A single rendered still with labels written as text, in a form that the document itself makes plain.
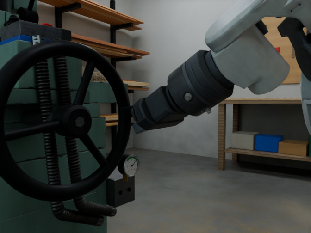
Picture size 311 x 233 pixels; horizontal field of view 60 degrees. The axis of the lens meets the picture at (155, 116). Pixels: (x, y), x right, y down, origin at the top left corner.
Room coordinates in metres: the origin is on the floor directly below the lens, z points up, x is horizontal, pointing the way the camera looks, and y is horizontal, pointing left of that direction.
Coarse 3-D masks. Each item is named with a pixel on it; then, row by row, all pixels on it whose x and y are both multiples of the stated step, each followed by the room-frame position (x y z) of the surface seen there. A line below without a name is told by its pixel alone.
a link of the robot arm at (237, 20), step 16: (240, 0) 0.38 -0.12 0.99; (256, 0) 0.33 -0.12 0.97; (272, 0) 0.32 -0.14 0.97; (288, 0) 0.32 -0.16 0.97; (304, 0) 0.32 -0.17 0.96; (224, 16) 0.39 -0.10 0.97; (240, 16) 0.34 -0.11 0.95; (256, 16) 0.34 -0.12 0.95; (272, 16) 0.33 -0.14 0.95; (288, 16) 0.33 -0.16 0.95; (304, 16) 0.33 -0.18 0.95; (208, 32) 0.40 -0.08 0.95; (224, 32) 0.36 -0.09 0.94; (240, 32) 0.35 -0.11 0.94
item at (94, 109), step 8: (24, 104) 0.60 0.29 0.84; (32, 104) 0.61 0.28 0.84; (56, 104) 0.66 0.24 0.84; (72, 104) 0.69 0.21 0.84; (88, 104) 0.73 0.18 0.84; (96, 104) 0.75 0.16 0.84; (8, 112) 0.57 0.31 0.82; (16, 112) 0.59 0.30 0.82; (96, 112) 0.75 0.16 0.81; (8, 120) 0.57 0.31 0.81; (16, 120) 0.59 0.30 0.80
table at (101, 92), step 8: (88, 88) 0.73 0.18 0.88; (96, 88) 0.75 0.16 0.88; (104, 88) 0.77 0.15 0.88; (16, 96) 0.50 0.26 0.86; (24, 96) 0.51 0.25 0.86; (32, 96) 0.52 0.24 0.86; (56, 96) 0.56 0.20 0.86; (72, 96) 0.58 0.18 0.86; (88, 96) 0.62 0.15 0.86; (96, 96) 0.75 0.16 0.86; (104, 96) 0.77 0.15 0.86; (112, 96) 0.79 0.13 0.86; (8, 104) 0.49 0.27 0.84; (16, 104) 0.50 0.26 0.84
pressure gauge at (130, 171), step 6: (126, 156) 0.76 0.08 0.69; (132, 156) 0.77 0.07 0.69; (120, 162) 0.75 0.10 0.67; (126, 162) 0.75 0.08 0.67; (132, 162) 0.77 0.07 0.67; (138, 162) 0.78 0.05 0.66; (120, 168) 0.75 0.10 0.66; (126, 168) 0.75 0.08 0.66; (132, 168) 0.77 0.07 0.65; (138, 168) 0.78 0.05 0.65; (126, 174) 0.75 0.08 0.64; (132, 174) 0.77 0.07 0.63; (126, 180) 0.78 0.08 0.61
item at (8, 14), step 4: (0, 12) 0.68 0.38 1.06; (4, 12) 0.68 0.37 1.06; (8, 12) 0.69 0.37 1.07; (0, 16) 0.67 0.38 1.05; (4, 16) 0.68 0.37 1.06; (8, 16) 0.69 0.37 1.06; (0, 20) 0.67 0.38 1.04; (4, 20) 0.68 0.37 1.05; (0, 24) 0.67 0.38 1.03; (0, 28) 0.67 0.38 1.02; (0, 32) 0.67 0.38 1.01; (0, 36) 0.67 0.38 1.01
